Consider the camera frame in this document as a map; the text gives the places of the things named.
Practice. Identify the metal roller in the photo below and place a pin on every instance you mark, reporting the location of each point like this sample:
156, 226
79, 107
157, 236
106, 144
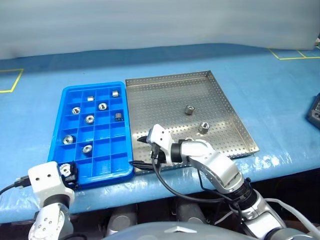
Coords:
204, 128
189, 109
68, 139
87, 149
119, 116
65, 169
102, 106
91, 98
76, 110
89, 118
115, 93

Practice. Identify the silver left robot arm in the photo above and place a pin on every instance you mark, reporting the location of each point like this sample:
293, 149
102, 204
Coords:
50, 220

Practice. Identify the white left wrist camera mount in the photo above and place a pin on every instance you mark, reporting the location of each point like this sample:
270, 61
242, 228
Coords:
47, 180

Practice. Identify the blue table cover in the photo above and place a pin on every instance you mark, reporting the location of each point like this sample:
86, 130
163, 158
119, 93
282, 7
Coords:
275, 100

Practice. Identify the perforated steel tray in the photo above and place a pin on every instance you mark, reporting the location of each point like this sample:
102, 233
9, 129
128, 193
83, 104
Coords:
175, 100

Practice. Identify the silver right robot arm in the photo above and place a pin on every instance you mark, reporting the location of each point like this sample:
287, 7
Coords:
212, 160

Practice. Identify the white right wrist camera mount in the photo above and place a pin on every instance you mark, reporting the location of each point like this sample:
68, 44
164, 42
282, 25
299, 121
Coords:
161, 137

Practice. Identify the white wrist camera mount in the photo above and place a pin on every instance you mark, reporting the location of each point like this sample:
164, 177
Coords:
47, 180
161, 137

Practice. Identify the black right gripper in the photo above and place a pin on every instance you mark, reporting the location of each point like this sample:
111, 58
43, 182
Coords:
160, 156

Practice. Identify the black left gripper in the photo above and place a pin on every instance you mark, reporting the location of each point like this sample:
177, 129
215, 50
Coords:
71, 181

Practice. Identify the silver robot torso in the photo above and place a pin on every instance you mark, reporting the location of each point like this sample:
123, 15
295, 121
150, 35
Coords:
162, 233

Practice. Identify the dark blue device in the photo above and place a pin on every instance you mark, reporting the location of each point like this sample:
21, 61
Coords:
314, 112

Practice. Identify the blue compartment tray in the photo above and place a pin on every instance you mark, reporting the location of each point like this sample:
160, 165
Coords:
100, 135

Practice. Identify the dark grey rounded shape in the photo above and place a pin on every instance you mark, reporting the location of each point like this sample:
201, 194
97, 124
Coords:
190, 210
121, 220

